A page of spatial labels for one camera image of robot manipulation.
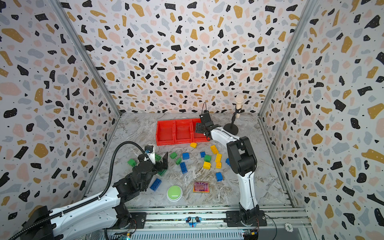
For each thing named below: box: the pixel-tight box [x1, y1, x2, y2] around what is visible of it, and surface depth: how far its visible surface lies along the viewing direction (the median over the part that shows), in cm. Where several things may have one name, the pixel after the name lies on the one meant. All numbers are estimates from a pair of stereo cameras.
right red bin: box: [184, 118, 211, 144], surface depth 105 cm
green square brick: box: [204, 154, 212, 163], surface depth 99 cm
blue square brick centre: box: [182, 152, 190, 160], surface depth 100 cm
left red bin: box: [156, 120, 175, 146], surface depth 106 cm
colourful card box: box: [192, 181, 210, 193], surface depth 85 cm
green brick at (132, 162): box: [127, 158, 137, 168], surface depth 94 cm
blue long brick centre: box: [179, 162, 188, 174], surface depth 94 cm
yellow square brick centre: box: [202, 161, 212, 170], surface depth 94 cm
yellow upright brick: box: [215, 153, 222, 163], surface depth 99 cm
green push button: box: [167, 185, 182, 200], surface depth 83 cm
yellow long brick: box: [210, 145, 220, 155], surface depth 102 cm
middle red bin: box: [174, 119, 194, 144], surface depth 108 cm
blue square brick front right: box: [215, 172, 224, 182], surface depth 91 cm
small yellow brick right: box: [215, 162, 223, 169], surface depth 94 cm
